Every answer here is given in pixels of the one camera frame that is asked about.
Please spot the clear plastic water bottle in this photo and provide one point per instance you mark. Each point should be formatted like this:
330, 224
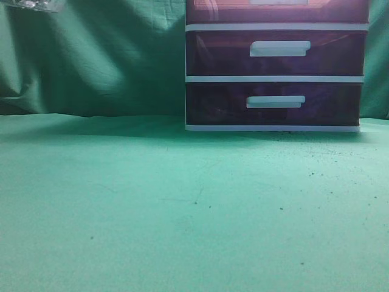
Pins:
50, 6

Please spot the green cloth table cover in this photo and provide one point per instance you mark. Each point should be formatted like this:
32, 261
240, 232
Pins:
140, 204

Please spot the green cloth backdrop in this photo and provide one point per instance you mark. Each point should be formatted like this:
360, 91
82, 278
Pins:
94, 58

